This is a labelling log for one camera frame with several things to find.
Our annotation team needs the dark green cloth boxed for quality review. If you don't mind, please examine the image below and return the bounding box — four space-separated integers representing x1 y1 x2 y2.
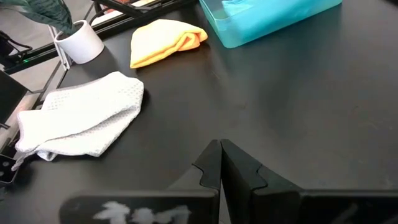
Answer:
0 0 75 35

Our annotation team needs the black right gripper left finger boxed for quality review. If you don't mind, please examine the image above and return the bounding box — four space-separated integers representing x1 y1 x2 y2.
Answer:
167 139 222 224

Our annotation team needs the orange microfiber towel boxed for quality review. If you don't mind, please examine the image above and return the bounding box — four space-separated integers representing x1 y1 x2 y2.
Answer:
129 19 208 69

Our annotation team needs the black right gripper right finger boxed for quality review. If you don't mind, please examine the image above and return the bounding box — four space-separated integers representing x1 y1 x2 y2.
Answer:
221 139 304 224

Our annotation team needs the grey waffle-weave towel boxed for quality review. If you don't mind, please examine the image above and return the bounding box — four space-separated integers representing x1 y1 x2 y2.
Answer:
11 71 146 171

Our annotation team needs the teal plastic bin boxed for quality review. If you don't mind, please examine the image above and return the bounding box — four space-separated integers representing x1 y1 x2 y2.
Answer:
198 0 343 49

